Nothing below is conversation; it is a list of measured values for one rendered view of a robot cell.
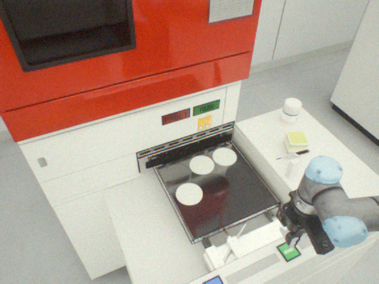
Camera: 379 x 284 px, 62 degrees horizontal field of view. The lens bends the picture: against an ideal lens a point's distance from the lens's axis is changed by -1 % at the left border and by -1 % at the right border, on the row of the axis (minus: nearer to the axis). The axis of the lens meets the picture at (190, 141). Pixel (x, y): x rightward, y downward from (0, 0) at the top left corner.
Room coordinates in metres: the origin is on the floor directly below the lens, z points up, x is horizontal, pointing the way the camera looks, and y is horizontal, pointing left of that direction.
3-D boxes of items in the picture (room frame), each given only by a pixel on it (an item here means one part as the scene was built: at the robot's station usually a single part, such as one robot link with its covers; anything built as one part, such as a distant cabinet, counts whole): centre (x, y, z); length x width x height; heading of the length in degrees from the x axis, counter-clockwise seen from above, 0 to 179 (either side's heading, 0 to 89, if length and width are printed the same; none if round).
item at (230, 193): (0.74, -0.10, 0.90); 0.34 x 0.34 x 0.01; 27
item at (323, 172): (0.46, -0.31, 1.30); 0.09 x 0.08 x 0.11; 9
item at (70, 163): (0.86, 0.18, 1.02); 0.82 x 0.03 x 0.40; 117
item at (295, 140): (0.88, -0.42, 1.00); 0.07 x 0.07 x 0.07; 2
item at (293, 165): (0.76, -0.36, 1.03); 0.06 x 0.04 x 0.13; 27
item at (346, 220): (0.36, -0.34, 1.30); 0.11 x 0.11 x 0.08; 9
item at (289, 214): (0.47, -0.30, 1.14); 0.09 x 0.08 x 0.12; 26
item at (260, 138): (0.83, -0.49, 0.89); 0.62 x 0.35 x 0.14; 27
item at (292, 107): (1.06, -0.43, 1.01); 0.07 x 0.07 x 0.10
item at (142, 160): (0.92, 0.01, 0.89); 0.44 x 0.02 x 0.10; 117
